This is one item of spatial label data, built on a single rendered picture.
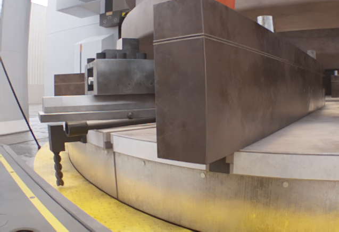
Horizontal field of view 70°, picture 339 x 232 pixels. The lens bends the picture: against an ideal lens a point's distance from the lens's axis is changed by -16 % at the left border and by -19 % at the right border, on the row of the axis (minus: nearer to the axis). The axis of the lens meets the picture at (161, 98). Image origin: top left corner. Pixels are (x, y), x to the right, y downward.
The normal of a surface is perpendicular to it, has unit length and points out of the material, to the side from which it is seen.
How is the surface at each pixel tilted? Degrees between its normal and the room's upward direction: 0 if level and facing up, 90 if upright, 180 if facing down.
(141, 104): 90
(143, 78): 90
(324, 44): 90
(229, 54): 90
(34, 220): 0
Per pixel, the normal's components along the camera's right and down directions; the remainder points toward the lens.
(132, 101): 0.43, -0.31
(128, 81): 0.46, 0.01
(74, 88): 0.08, 0.02
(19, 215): -0.03, -1.00
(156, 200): -0.70, 0.04
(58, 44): -0.37, 0.04
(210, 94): 0.76, 0.00
